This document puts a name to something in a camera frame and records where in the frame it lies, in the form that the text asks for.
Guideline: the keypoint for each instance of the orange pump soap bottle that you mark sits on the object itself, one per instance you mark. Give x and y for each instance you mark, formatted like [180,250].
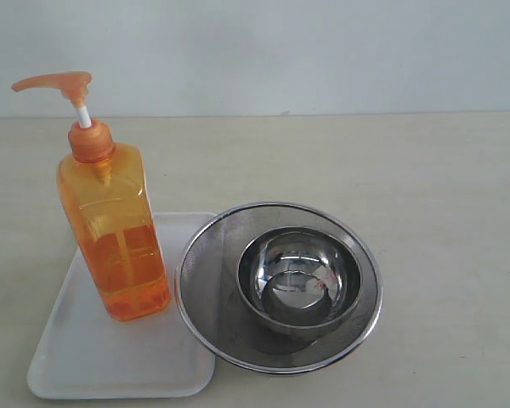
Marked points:
[102,188]

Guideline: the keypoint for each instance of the stainless steel bowl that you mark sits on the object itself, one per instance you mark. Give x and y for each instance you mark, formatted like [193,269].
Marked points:
[299,282]

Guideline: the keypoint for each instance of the steel mesh strainer basket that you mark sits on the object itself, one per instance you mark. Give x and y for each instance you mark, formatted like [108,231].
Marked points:
[211,306]

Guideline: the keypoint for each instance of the white rectangular plastic tray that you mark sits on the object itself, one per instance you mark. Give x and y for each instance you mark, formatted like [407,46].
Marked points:
[84,354]

